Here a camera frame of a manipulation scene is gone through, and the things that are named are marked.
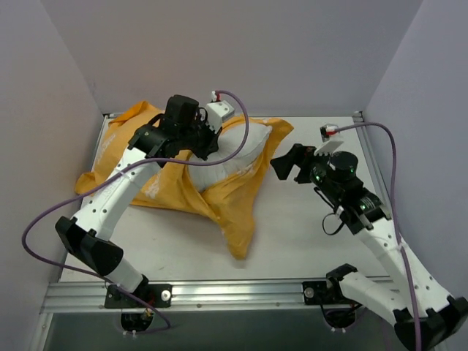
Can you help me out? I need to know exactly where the white pillow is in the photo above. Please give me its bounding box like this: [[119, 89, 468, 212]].
[[188, 122, 273, 192]]

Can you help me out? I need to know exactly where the orange Mickey Mouse pillowcase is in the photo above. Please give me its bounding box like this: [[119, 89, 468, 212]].
[[75, 101, 295, 260]]

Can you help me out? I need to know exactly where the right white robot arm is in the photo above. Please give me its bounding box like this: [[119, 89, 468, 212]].
[[271, 143, 467, 350]]

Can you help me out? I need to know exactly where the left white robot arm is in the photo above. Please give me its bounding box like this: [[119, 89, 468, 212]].
[[56, 95, 233, 306]]

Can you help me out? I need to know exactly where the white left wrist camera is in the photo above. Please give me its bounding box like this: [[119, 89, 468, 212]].
[[205, 91, 235, 132]]

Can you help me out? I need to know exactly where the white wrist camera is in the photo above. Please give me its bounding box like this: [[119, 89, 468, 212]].
[[314, 124, 344, 156], [205, 91, 235, 132]]

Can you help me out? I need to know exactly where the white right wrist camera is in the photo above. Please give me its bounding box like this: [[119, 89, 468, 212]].
[[314, 124, 344, 156]]

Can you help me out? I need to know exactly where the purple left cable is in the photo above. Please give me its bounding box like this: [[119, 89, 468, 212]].
[[21, 90, 250, 336]]

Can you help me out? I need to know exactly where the purple cable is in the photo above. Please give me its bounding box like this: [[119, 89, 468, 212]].
[[21, 90, 250, 336], [331, 122, 421, 351]]

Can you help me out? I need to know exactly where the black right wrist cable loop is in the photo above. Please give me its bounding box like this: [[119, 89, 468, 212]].
[[321, 211, 347, 237]]

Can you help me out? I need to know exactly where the aluminium right side rail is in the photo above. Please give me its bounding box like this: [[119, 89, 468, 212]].
[[355, 127, 390, 205]]

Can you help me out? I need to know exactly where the aluminium rail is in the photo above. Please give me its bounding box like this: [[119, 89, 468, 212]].
[[355, 127, 390, 205], [41, 277, 401, 314]]

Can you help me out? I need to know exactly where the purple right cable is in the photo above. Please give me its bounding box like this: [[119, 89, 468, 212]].
[[331, 122, 421, 351]]

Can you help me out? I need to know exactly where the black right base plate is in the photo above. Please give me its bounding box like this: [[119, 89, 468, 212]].
[[302, 280, 328, 306]]

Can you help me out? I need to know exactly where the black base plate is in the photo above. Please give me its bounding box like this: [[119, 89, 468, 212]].
[[105, 283, 173, 309], [302, 280, 328, 306]]

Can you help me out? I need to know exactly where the aluminium front rail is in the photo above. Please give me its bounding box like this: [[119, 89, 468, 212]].
[[41, 277, 401, 314]]

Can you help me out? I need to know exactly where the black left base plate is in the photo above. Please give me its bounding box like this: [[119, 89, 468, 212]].
[[105, 283, 173, 309]]

